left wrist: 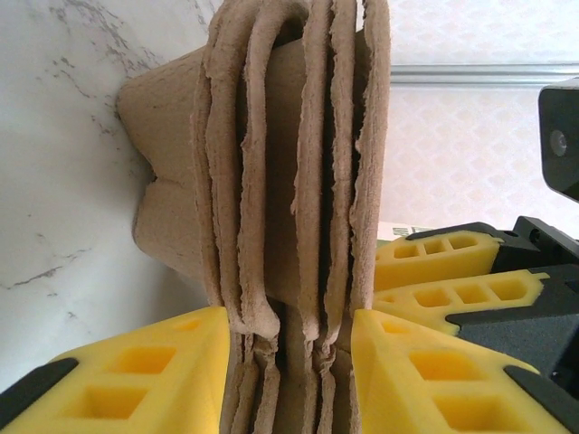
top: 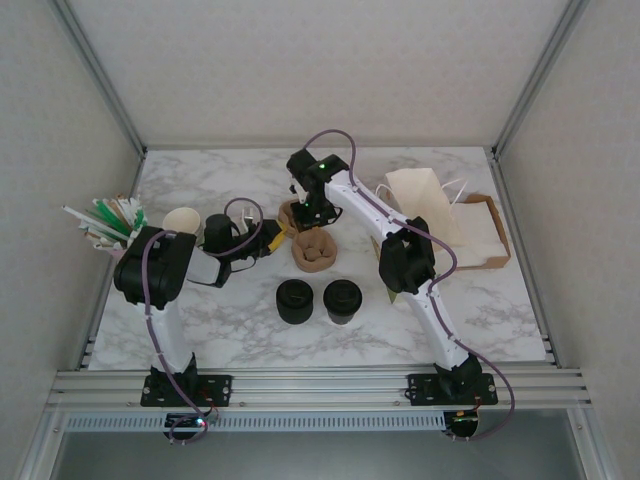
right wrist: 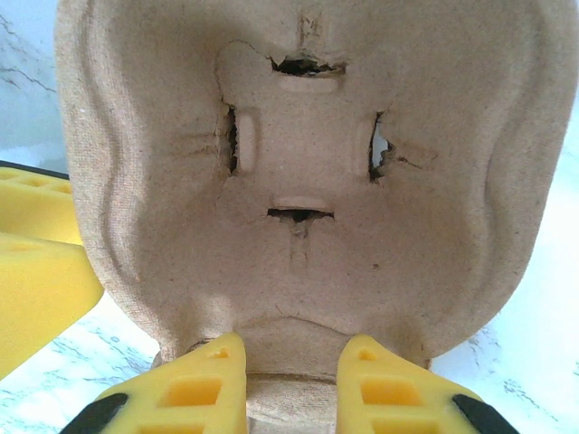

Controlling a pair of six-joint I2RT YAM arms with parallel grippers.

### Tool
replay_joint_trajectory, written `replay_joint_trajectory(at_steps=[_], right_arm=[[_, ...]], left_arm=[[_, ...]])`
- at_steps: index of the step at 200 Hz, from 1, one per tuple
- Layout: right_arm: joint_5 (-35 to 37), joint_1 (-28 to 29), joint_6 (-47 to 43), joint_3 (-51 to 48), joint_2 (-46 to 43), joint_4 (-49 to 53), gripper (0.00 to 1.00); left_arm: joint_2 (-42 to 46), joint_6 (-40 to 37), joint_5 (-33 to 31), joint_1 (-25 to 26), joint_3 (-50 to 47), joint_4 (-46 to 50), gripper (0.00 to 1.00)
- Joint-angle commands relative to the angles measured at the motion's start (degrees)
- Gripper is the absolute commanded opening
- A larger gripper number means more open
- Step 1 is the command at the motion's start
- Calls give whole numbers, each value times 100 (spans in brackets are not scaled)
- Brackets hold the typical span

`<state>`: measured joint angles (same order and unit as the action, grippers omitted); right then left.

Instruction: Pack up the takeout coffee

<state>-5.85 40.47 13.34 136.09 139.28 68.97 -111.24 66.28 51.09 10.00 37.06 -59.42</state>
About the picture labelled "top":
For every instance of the black lidded coffee cup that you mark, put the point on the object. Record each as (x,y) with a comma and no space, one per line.
(342,300)

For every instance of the pink straw holder cup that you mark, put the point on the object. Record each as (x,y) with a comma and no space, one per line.
(118,252)

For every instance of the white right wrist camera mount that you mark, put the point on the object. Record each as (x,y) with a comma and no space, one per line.
(301,196)

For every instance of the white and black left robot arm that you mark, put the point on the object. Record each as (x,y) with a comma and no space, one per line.
(165,330)

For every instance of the brown cardboard tray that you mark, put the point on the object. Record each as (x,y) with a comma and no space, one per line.
(501,230)

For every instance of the brown paper straw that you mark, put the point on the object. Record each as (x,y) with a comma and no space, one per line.
(121,200)
(97,239)

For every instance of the white paper bag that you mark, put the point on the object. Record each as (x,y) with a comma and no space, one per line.
(420,200)

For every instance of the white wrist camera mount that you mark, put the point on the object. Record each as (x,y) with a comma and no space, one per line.
(301,196)
(246,216)

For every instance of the black controller board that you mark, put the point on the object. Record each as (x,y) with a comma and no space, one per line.
(185,422)
(462,425)

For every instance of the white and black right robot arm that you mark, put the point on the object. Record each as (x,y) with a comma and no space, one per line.
(360,200)

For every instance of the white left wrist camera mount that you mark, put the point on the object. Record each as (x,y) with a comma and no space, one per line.
(246,216)

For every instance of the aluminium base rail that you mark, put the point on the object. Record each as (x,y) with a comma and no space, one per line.
(320,387)

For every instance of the white wrapped straw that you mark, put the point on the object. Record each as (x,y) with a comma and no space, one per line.
(135,210)
(90,221)

